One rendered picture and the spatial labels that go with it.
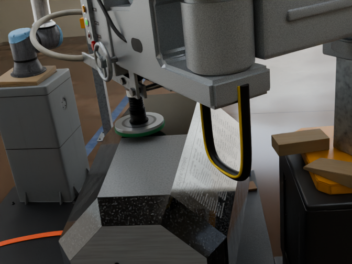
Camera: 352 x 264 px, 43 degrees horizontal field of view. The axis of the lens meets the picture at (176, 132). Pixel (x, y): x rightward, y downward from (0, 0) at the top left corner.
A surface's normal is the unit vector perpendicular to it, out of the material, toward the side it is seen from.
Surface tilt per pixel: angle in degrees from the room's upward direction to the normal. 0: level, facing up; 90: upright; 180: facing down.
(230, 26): 90
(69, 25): 90
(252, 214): 0
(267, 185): 0
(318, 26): 90
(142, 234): 90
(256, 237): 0
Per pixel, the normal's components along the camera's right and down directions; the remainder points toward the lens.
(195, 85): -0.86, 0.28
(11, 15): -0.17, 0.41
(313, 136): -0.11, -0.91
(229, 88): 0.49, 0.29
